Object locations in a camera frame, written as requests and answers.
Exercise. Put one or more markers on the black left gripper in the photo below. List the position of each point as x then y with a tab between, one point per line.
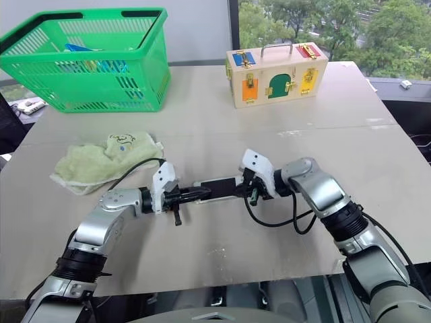
171	202

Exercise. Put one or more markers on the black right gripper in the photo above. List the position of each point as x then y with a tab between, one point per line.
259	190

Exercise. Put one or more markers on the white smartphone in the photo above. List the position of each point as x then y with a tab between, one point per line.
222	186

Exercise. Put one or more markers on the light green towel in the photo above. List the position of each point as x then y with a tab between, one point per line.
91	165

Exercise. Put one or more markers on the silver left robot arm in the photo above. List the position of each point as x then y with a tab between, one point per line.
97	228

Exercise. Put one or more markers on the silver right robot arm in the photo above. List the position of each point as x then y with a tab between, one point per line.
323	198

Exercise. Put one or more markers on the wooden lock box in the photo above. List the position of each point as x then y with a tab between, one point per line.
269	67

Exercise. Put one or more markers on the dark window pillar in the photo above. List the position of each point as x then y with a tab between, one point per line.
234	23

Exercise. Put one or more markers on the dark side desk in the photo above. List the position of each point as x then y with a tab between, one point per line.
400	101

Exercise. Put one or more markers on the green plastic shopping basket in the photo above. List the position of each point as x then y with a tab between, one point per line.
84	54

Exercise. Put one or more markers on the blue packet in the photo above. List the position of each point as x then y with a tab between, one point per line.
79	48

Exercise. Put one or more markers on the small white box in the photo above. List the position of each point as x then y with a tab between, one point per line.
405	84

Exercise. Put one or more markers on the white power strip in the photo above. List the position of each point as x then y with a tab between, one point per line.
30	106

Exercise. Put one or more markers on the black flat panel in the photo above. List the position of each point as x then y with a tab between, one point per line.
8	128

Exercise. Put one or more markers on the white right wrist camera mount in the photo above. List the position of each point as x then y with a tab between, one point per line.
257	163

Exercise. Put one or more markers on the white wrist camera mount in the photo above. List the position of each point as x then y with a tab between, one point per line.
257	163
163	181

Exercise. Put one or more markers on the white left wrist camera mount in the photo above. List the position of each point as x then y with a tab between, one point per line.
163	181

